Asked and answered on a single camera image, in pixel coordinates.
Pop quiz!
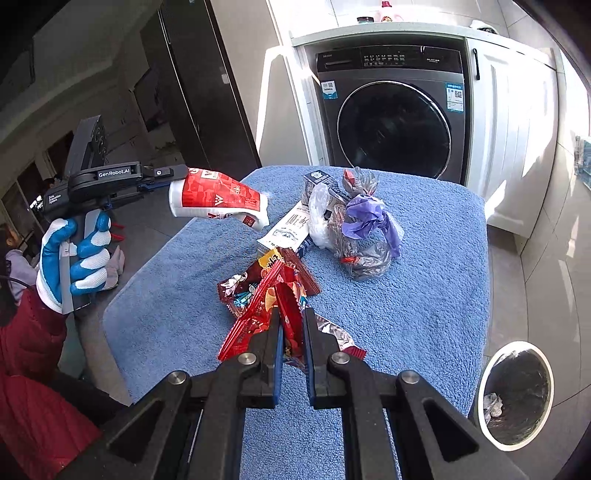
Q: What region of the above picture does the red white paper cup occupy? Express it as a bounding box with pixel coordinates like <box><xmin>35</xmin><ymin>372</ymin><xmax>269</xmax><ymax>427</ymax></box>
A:
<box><xmin>168</xmin><ymin>168</ymin><xmax>270</xmax><ymax>231</ymax></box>

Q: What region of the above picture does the dark red snack bag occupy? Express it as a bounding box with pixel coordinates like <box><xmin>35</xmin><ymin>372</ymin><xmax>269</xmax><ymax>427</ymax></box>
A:
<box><xmin>216</xmin><ymin>247</ymin><xmax>321</xmax><ymax>318</ymax></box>

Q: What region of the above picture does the red snack wrapper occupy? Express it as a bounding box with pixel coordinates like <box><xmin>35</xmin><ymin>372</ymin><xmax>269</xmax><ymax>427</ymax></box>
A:
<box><xmin>216</xmin><ymin>260</ymin><xmax>369</xmax><ymax>370</ymax></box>

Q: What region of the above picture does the clear bag with purple glove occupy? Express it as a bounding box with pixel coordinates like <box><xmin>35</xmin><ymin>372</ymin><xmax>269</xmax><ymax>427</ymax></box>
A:
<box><xmin>308</xmin><ymin>167</ymin><xmax>404</xmax><ymax>280</ymax></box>

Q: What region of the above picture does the blue box carton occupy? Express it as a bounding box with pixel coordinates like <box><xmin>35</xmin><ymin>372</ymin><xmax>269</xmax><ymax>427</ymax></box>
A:
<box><xmin>301</xmin><ymin>170</ymin><xmax>337</xmax><ymax>206</ymax></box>

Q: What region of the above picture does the white blue wrapper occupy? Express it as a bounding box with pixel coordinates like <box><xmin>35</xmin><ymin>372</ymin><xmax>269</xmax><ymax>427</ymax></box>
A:
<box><xmin>483</xmin><ymin>393</ymin><xmax>503</xmax><ymax>424</ymax></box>

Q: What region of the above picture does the white rimmed trash bin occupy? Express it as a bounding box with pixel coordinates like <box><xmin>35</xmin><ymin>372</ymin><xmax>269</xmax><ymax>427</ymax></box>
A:
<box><xmin>469</xmin><ymin>341</ymin><xmax>555</xmax><ymax>452</ymax></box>

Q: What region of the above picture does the left blue white gloved hand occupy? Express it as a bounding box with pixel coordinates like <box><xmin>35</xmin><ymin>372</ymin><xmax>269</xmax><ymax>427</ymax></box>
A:
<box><xmin>35</xmin><ymin>210</ymin><xmax>111</xmax><ymax>314</ymax></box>

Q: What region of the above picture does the red jacket sleeve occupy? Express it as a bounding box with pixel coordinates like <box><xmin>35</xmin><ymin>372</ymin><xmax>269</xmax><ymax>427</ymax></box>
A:
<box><xmin>1</xmin><ymin>287</ymin><xmax>101</xmax><ymax>479</ymax></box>

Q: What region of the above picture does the dark refrigerator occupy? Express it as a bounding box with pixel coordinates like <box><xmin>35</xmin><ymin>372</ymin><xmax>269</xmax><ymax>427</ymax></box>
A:
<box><xmin>140</xmin><ymin>1</ymin><xmax>262</xmax><ymax>180</ymax></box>

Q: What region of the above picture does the blue towel on table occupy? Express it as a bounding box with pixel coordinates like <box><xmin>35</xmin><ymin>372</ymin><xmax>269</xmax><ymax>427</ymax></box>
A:
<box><xmin>102</xmin><ymin>172</ymin><xmax>490</xmax><ymax>479</ymax></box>

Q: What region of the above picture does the dark front-load washing machine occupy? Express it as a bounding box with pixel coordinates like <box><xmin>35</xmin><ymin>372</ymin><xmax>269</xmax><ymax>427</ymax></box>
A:
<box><xmin>315</xmin><ymin>40</ymin><xmax>469</xmax><ymax>184</ymax></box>

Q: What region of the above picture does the teal lidded jar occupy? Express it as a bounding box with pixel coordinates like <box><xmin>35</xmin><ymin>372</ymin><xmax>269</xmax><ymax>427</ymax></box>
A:
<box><xmin>356</xmin><ymin>16</ymin><xmax>375</xmax><ymax>24</ymax></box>

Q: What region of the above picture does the pink detergent bottle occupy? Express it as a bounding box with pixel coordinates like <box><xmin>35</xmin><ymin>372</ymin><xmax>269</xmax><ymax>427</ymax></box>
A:
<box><xmin>376</xmin><ymin>0</ymin><xmax>396</xmax><ymax>23</ymax></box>

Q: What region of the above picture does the white cabinet door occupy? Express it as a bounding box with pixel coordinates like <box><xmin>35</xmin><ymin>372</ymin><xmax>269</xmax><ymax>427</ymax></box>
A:
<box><xmin>466</xmin><ymin>39</ymin><xmax>558</xmax><ymax>238</ymax></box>

